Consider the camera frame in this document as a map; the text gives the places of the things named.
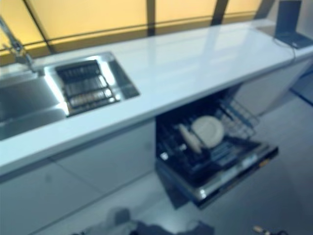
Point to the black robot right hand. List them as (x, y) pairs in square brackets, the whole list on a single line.
[(258, 229)]

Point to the chrome kitchen faucet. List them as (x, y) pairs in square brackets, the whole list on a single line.
[(17, 49)]

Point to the dark open laptop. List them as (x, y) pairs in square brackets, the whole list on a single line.
[(288, 19)]

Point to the stainless steel sink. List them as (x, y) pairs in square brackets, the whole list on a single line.
[(24, 102)]

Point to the glossy white cabinet door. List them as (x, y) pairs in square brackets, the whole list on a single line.
[(24, 195), (110, 159), (269, 88)]

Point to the cream ceramic plate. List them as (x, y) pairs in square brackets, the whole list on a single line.
[(189, 138), (207, 132)]

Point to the black sink drying rack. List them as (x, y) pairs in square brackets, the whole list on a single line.
[(85, 88)]

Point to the black built-in dishwasher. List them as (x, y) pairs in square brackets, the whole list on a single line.
[(220, 181)]

